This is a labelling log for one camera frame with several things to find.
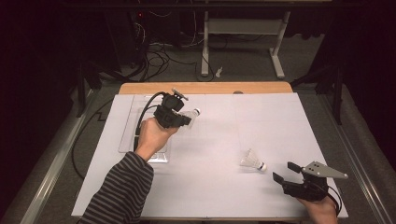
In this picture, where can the white table mat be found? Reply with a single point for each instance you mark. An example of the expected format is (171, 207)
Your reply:
(202, 174)

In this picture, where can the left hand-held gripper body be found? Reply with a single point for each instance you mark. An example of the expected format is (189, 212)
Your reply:
(168, 115)

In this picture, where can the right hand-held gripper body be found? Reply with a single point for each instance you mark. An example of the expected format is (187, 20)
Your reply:
(311, 189)

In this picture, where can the small dark round object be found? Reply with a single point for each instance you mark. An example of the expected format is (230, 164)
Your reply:
(238, 92)

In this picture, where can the small white floor object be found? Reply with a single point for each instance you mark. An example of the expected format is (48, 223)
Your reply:
(219, 73)

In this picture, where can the black metal stand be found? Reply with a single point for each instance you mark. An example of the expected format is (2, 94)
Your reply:
(81, 93)
(337, 99)

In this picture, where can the person's right hand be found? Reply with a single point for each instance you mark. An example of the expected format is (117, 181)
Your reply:
(322, 213)

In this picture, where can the black computer tower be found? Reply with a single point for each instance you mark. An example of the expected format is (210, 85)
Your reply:
(124, 37)

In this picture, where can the wooden table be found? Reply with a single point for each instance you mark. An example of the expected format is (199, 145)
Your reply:
(218, 87)

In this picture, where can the white feather shuttlecock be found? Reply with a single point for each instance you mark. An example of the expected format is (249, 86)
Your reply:
(250, 160)
(194, 112)

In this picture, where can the person's left hand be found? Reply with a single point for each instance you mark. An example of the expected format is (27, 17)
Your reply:
(152, 138)

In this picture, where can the clear plastic tray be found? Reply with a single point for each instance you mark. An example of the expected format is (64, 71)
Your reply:
(130, 133)

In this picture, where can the white metal desk frame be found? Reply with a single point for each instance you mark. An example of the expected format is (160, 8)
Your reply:
(243, 26)

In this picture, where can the aluminium floor rail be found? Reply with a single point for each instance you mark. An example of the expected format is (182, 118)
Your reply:
(358, 161)
(56, 161)

